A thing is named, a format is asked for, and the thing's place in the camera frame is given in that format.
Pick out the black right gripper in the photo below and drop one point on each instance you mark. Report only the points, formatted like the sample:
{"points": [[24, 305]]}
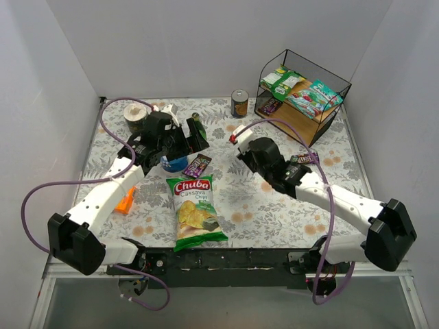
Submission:
{"points": [[245, 156]]}

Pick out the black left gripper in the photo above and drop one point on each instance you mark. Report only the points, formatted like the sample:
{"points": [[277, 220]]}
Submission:
{"points": [[191, 138]]}

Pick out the green glass bottle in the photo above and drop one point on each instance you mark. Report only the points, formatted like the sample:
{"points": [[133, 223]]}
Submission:
{"points": [[196, 117]]}

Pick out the purple m&m bag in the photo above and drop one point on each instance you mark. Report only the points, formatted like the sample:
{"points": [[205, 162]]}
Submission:
{"points": [[270, 106], [197, 166], [306, 159]]}

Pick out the purple M&M bag front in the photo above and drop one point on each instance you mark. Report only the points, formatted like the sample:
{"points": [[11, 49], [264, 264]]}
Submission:
{"points": [[270, 106]]}

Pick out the green candy bag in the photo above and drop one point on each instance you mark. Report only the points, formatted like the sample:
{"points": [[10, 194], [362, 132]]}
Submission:
{"points": [[281, 81]]}

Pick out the teal Fox's candy bag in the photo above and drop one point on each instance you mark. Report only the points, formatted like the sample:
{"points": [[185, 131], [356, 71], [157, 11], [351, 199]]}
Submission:
{"points": [[316, 99]]}

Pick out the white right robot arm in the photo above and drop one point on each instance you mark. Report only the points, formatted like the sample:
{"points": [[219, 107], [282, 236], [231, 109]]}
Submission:
{"points": [[385, 230]]}

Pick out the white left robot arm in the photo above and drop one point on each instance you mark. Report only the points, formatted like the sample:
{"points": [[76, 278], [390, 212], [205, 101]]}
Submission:
{"points": [[73, 237]]}

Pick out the dark tin can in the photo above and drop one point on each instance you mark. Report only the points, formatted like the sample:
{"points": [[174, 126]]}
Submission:
{"points": [[239, 103]]}

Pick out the green Chuba chips bag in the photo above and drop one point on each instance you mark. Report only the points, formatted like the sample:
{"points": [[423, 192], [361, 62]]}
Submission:
{"points": [[195, 213]]}

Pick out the orange smiley snack box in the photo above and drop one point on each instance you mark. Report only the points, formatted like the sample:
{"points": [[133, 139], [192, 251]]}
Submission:
{"points": [[124, 206]]}

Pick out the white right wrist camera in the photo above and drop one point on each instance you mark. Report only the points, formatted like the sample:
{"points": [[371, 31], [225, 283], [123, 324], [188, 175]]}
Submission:
{"points": [[241, 138]]}

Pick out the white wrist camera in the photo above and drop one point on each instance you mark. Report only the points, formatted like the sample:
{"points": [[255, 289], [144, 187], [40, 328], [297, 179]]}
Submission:
{"points": [[170, 109], [241, 138]]}

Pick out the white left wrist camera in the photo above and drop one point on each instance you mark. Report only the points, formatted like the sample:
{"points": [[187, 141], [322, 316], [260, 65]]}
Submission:
{"points": [[170, 109]]}

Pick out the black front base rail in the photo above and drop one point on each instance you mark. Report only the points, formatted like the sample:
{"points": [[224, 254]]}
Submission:
{"points": [[230, 267]]}

